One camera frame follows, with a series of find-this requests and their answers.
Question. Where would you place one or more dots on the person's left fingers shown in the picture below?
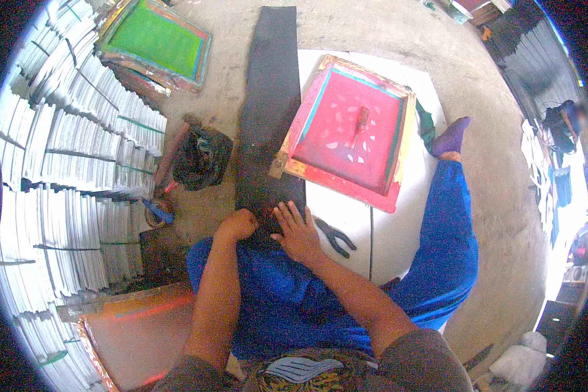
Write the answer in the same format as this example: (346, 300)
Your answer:
(251, 223)

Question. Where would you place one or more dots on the stacks of white sheets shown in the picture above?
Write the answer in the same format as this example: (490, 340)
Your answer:
(68, 147)

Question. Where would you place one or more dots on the red wooden squeegee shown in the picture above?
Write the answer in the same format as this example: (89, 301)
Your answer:
(359, 125)

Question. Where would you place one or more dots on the person's right hand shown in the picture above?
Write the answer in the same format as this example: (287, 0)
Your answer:
(300, 240)

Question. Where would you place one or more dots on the long black fabric strip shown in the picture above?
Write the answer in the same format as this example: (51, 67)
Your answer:
(269, 108)

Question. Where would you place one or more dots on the orange screen printing frame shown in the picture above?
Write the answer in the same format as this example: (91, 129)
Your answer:
(137, 333)

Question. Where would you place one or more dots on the red screen printing frame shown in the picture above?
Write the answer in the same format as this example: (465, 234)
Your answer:
(353, 132)

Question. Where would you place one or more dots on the black box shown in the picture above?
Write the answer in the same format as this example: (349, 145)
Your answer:
(162, 255)

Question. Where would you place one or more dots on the person's body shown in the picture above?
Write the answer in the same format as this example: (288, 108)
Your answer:
(421, 365)

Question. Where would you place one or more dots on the person's legs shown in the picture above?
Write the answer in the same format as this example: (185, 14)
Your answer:
(279, 304)

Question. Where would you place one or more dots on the white sack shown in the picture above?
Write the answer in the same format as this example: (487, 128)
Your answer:
(519, 360)

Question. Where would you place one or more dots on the person's left hand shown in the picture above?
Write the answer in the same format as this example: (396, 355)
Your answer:
(234, 226)

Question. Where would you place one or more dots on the heap of white sheets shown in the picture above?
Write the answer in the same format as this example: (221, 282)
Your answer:
(536, 171)

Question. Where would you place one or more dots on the green screen printing frame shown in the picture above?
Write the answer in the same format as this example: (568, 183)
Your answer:
(157, 41)

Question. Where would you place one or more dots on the white board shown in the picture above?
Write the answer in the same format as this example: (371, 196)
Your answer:
(343, 220)

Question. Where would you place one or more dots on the stack of dark sheets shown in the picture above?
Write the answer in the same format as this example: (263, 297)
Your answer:
(534, 54)

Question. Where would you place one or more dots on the black crate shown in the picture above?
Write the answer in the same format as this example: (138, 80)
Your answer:
(556, 321)

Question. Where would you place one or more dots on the green cloth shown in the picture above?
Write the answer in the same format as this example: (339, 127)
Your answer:
(425, 125)

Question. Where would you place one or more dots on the black plastic bag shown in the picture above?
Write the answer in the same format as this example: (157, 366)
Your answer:
(203, 157)

